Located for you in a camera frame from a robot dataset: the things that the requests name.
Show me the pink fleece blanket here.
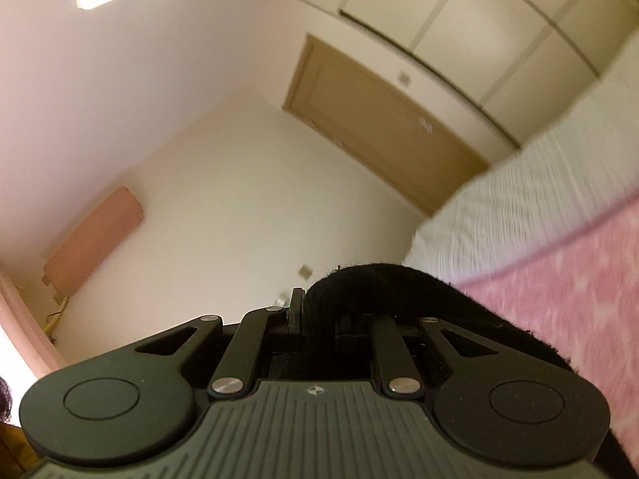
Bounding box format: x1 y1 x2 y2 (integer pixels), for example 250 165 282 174
456 200 639 440

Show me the white pillow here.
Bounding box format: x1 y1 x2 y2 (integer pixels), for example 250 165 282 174
402 45 639 286

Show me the yellow cable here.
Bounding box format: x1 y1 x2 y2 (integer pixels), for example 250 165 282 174
45 304 69 346

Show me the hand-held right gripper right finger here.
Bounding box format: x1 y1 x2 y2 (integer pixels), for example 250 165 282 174
335 312 500 401

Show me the cream built-in wardrobe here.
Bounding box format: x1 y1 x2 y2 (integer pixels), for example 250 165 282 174
280 0 639 151

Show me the light brown wooden door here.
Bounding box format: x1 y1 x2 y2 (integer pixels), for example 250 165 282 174
282 34 490 218

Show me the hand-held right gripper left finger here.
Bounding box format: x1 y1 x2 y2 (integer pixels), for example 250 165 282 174
134 288 306 401

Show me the black cloth garment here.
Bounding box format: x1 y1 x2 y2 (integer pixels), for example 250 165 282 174
270 263 580 381

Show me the covered wall air conditioner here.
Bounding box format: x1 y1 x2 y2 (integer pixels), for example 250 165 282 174
42 186 145 301

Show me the dark hair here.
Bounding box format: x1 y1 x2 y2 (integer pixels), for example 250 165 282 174
0 376 14 426

